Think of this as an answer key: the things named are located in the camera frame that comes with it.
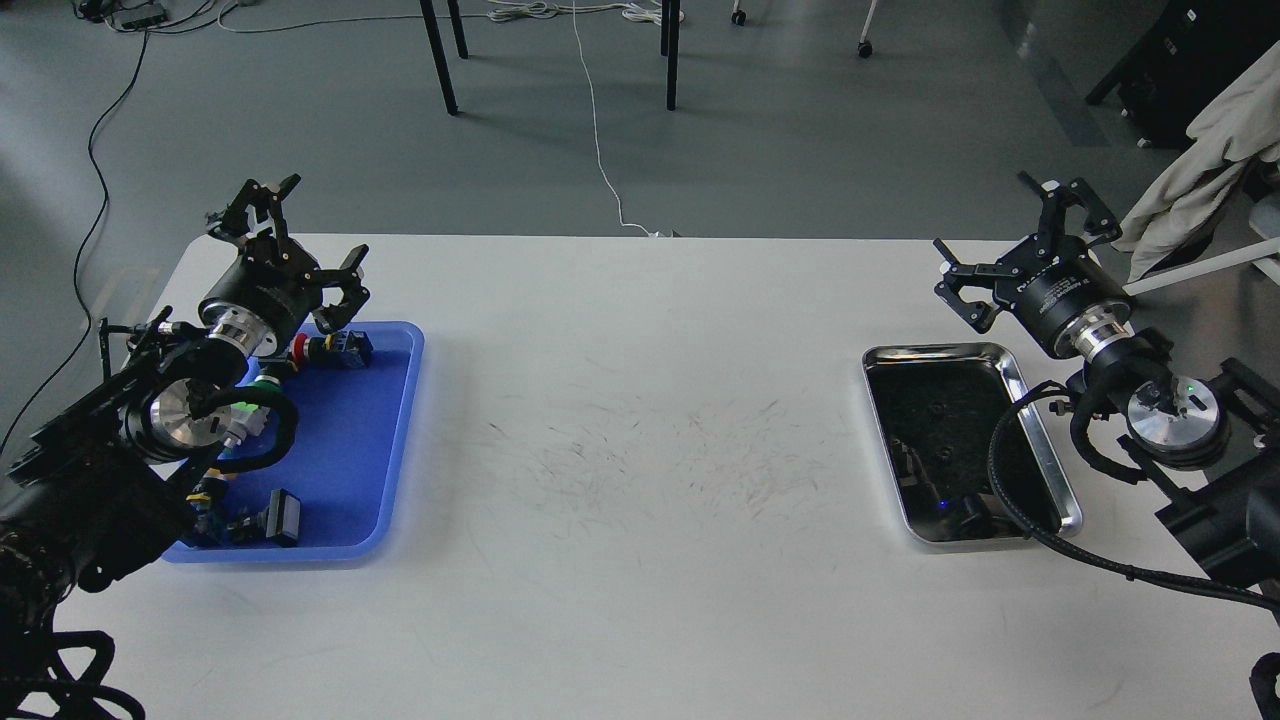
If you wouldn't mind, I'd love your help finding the power strip on floor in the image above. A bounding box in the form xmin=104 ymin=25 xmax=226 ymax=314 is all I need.
xmin=108 ymin=1 xmax=169 ymax=32

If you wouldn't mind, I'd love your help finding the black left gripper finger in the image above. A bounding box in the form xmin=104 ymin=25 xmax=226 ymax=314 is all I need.
xmin=312 ymin=245 xmax=370 ymax=334
xmin=206 ymin=174 xmax=301 ymax=263

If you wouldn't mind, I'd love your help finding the green push button switch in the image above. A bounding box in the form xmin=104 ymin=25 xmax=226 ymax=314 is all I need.
xmin=216 ymin=372 xmax=283 ymax=455

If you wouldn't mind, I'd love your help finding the yellow push button switch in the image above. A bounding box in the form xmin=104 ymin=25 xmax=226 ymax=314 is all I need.
xmin=179 ymin=470 xmax=237 ymax=548

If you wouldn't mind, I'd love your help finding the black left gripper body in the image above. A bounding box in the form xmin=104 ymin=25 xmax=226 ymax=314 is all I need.
xmin=198 ymin=250 xmax=323 ymax=356

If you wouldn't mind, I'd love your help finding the black table leg right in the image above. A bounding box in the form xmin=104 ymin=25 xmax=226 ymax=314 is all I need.
xmin=659 ymin=0 xmax=682 ymax=111

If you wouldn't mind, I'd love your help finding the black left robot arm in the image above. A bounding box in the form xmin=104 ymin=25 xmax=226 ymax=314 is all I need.
xmin=3 ymin=176 xmax=370 ymax=719

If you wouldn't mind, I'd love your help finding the beige cloth on chair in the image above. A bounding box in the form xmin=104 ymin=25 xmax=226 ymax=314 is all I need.
xmin=1114 ymin=45 xmax=1279 ymax=282

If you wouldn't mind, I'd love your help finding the black table leg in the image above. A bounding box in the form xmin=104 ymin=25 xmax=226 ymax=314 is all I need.
xmin=659 ymin=0 xmax=682 ymax=111
xmin=419 ymin=0 xmax=468 ymax=117

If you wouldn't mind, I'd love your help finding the blue plastic tray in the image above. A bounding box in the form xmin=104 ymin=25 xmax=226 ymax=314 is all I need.
xmin=163 ymin=322 xmax=426 ymax=564

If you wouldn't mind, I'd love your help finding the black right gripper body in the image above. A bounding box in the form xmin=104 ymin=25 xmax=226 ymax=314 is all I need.
xmin=1010 ymin=250 xmax=1133 ymax=361

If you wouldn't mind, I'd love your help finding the black cabinet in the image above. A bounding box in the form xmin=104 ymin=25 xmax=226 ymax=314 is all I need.
xmin=1085 ymin=1 xmax=1279 ymax=149

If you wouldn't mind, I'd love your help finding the red push button switch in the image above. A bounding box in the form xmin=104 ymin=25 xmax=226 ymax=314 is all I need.
xmin=259 ymin=331 xmax=372 ymax=380

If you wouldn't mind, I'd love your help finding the black cable on floor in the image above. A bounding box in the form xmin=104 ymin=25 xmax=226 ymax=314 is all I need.
xmin=0 ymin=0 xmax=246 ymax=456

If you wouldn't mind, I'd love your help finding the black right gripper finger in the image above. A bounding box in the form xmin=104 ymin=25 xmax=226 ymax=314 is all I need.
xmin=933 ymin=238 xmax=1030 ymax=334
xmin=1018 ymin=170 xmax=1123 ymax=263

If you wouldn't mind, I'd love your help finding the black square push button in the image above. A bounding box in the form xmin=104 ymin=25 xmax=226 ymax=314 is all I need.
xmin=227 ymin=488 xmax=302 ymax=548

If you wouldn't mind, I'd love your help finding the black table leg left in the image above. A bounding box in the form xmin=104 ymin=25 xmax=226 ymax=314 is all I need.
xmin=419 ymin=0 xmax=468 ymax=117

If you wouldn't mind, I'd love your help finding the shiny metal tray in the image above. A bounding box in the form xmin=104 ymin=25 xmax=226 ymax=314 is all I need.
xmin=861 ymin=342 xmax=1083 ymax=552

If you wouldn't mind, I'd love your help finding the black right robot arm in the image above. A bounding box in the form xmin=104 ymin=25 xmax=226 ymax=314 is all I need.
xmin=933 ymin=173 xmax=1279 ymax=612

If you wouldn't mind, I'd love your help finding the white cable on floor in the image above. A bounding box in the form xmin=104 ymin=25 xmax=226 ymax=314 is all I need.
xmin=488 ymin=0 xmax=685 ymax=240

